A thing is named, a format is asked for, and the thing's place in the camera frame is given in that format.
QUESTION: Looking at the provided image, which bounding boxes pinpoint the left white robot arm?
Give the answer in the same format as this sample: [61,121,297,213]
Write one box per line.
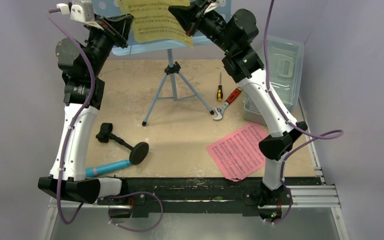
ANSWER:
[38,14,134,205]

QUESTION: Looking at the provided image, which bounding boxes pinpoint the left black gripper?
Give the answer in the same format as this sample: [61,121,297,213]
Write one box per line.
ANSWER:
[83,13,133,78]

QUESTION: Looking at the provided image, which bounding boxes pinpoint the pink sheet music page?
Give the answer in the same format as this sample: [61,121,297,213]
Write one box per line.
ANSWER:
[206,122,268,182]

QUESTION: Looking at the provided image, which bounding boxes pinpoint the teal microphone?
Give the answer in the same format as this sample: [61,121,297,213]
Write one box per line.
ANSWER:
[85,159,133,178]

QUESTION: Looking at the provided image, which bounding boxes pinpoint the red handled adjustable wrench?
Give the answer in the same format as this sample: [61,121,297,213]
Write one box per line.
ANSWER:
[213,87,243,121]

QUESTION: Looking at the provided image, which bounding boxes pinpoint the yellow black screwdriver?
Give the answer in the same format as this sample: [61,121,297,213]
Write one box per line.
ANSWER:
[216,72,224,102]

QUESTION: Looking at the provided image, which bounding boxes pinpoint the light blue music stand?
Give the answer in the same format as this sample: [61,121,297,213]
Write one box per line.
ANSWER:
[92,0,215,126]

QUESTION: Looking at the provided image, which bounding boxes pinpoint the black microphone desk stand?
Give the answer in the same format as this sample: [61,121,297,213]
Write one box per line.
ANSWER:
[95,122,150,165]

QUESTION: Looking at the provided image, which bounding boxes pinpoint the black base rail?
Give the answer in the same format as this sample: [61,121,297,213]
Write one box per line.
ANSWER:
[97,177,321,218]

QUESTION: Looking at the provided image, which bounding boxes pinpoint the yellow sheet music page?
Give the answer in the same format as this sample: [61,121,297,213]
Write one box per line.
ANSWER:
[118,0,194,48]

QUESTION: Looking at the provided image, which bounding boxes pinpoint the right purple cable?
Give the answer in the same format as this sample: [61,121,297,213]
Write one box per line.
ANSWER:
[263,0,345,186]

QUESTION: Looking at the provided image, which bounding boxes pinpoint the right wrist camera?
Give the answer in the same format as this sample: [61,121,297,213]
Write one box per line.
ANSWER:
[204,0,226,15]

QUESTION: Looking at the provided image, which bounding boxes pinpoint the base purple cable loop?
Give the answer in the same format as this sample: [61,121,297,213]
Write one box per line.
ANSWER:
[107,191,164,234]

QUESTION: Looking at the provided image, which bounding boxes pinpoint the clear plastic storage box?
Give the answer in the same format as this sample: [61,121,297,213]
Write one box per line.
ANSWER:
[242,35,306,126]

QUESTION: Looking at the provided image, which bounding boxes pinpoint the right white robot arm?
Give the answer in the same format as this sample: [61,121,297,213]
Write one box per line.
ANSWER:
[168,0,308,207]

